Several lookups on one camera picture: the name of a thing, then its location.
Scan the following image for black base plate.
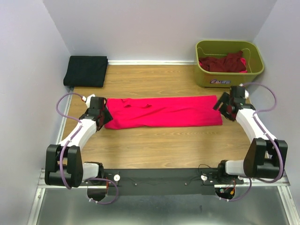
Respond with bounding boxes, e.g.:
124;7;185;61
77;168;244;197

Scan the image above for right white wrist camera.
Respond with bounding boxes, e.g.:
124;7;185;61
240;86;249;99

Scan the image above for aluminium frame rail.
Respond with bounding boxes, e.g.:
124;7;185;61
37;86;291;225

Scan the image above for pink t shirt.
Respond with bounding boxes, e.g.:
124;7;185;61
105;95;223;130

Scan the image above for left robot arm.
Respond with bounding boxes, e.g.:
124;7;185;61
45;94;113;189

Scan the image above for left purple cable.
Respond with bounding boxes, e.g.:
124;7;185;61
56;92;120;205

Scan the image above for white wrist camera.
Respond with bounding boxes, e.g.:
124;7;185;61
240;86;249;99
81;94;95;108

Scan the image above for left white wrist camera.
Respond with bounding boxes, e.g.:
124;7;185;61
81;94;95;108

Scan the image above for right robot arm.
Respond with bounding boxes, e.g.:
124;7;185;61
213;84;288;184

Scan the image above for olive green plastic bin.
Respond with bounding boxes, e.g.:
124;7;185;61
194;40;264;88

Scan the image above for folded black t shirt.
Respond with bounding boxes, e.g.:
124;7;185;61
63;56;108;88

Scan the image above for dark red t shirt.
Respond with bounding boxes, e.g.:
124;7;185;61
199;51;248;73

